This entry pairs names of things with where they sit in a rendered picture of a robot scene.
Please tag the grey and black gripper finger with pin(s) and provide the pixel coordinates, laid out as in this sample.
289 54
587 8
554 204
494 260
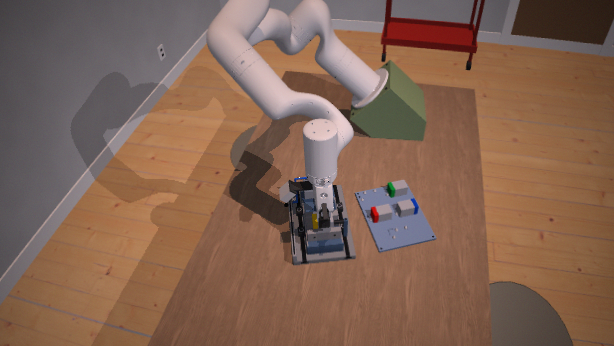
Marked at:
325 217

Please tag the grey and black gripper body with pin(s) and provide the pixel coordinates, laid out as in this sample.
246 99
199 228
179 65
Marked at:
323 193

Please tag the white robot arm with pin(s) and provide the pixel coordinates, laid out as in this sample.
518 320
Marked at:
323 140

